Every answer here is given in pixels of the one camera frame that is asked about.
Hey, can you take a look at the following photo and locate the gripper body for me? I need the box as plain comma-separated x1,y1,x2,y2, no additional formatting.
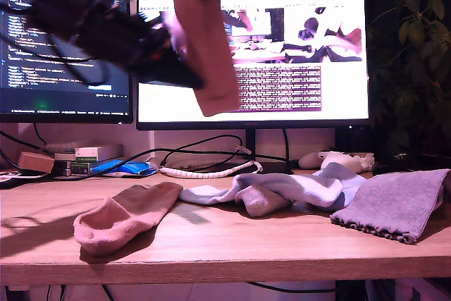
75,1,173,69

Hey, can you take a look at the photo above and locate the pink sock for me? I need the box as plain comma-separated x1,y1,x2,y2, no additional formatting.
73,181,184,257
168,0,255,118

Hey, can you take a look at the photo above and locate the grey frilly-cuff sock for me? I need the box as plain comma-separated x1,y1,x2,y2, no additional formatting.
235,185,292,218
330,168,451,245

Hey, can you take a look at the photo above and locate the bright white computer monitor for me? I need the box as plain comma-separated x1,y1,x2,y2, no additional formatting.
135,0,371,132

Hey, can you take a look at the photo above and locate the dark code computer monitor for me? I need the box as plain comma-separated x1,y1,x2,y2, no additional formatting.
0,0,134,125

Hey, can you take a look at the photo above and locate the white box green label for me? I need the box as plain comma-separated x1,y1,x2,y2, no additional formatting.
74,145,124,164

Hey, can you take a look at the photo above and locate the blue plastic packet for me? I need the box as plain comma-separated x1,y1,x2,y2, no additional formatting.
89,160,158,178

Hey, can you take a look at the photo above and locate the black monitor stand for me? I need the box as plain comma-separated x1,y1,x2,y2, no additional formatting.
225,128,294,176

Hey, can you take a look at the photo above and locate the green printed small box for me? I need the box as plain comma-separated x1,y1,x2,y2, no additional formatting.
52,161,93,178

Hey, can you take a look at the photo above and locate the small brown cardboard box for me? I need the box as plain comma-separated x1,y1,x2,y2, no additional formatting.
17,152,56,175

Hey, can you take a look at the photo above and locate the black flat device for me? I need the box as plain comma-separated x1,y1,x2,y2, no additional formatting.
0,170,54,190

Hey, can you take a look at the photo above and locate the white game controller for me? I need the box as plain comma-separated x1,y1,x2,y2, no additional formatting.
298,151,375,175

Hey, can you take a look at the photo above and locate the green house plant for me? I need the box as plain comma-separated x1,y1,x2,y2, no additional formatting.
366,0,451,164

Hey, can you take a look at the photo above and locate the black wallet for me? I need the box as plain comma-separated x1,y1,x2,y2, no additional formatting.
371,161,426,178

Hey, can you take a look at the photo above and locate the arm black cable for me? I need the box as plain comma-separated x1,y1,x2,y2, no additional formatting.
0,31,111,86

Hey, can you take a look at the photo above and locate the black looped desk cable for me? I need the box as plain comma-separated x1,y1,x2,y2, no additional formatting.
52,134,293,180

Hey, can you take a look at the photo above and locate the white spiral cable wrap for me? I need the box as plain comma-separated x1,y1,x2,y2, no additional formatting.
159,160,264,180

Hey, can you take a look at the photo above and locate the black thin wall cable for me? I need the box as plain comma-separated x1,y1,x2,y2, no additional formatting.
0,124,47,171

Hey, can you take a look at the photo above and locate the black monitor cable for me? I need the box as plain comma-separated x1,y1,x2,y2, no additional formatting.
281,128,292,164

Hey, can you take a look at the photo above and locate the black cable under table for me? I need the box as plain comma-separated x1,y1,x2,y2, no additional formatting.
246,281,338,295

